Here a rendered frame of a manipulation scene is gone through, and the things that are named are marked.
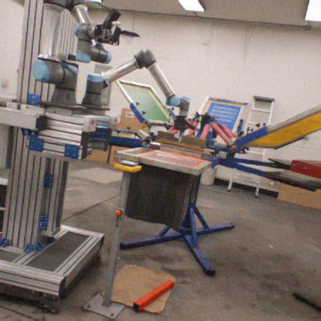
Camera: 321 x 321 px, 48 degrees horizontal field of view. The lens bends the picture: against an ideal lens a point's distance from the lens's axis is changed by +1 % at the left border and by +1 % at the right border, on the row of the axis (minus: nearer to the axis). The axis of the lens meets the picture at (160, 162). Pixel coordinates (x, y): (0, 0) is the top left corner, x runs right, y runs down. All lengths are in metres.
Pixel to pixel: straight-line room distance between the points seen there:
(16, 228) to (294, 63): 5.59
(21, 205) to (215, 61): 5.26
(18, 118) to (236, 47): 5.45
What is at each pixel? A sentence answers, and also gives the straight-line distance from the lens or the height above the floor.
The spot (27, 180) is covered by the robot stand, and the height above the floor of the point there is 0.71.
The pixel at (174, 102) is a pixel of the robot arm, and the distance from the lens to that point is 2.71.
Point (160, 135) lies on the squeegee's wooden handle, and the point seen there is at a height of 1.10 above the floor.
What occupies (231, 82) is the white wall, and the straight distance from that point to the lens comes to 7.05.
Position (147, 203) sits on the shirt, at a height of 0.66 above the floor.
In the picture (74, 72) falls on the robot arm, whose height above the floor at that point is 1.45.
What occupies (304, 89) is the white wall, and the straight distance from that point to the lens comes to 6.99.
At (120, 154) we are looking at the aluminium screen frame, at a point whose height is 0.98.
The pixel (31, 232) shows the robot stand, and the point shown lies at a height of 0.35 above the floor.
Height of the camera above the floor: 1.36
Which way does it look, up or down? 9 degrees down
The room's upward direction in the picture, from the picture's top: 10 degrees clockwise
